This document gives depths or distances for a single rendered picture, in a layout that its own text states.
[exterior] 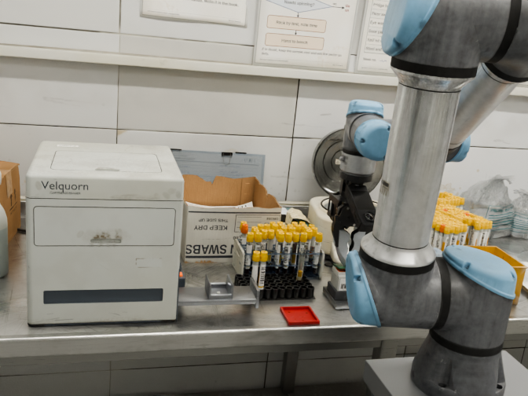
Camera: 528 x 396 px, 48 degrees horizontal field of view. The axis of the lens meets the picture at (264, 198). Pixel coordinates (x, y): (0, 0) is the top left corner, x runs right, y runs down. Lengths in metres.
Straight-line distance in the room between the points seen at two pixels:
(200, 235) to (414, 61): 0.82
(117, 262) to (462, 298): 0.62
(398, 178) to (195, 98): 0.98
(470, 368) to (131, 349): 0.61
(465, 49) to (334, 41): 1.02
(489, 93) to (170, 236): 0.61
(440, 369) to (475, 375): 0.05
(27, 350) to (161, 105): 0.82
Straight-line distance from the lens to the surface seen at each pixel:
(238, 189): 1.75
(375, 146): 1.13
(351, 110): 1.25
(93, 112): 1.73
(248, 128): 1.78
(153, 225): 1.14
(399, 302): 0.93
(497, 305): 0.98
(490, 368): 1.04
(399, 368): 1.10
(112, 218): 1.13
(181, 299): 1.23
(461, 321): 0.98
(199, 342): 1.21
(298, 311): 1.31
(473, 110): 1.03
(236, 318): 1.26
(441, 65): 0.81
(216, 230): 1.48
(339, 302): 1.35
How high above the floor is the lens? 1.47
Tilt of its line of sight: 17 degrees down
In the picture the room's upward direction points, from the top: 6 degrees clockwise
